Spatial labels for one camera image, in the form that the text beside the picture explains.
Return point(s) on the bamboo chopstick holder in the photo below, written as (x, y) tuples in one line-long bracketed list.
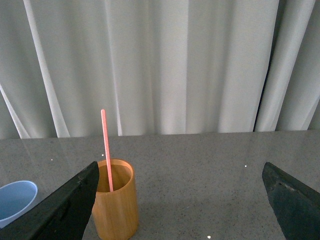
[(115, 213)]

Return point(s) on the blue plastic cup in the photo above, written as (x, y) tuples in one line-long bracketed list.
[(17, 198)]

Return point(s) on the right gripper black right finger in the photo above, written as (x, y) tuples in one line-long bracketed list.
[(295, 205)]

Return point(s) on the white pleated curtain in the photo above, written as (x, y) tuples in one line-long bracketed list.
[(158, 67)]

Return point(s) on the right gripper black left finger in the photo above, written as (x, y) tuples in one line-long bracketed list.
[(63, 215)]

